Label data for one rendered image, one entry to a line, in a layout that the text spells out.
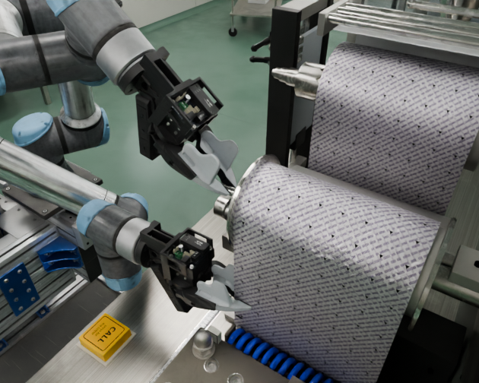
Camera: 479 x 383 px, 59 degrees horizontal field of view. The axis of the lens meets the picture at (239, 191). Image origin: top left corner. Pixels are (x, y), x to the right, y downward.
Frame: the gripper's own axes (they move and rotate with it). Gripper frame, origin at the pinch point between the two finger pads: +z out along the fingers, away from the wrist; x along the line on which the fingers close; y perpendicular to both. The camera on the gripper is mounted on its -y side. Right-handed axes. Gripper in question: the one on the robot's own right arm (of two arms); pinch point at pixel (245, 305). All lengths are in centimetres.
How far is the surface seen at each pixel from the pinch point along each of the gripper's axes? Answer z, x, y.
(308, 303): 10.1, -0.3, 8.1
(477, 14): 14, 60, 32
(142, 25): -357, 335, -101
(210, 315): -12.0, 5.8, -19.0
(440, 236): 22.0, 6.4, 21.7
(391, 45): 4, 41, 30
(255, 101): -148, 251, -109
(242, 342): 1.4, -3.1, -5.1
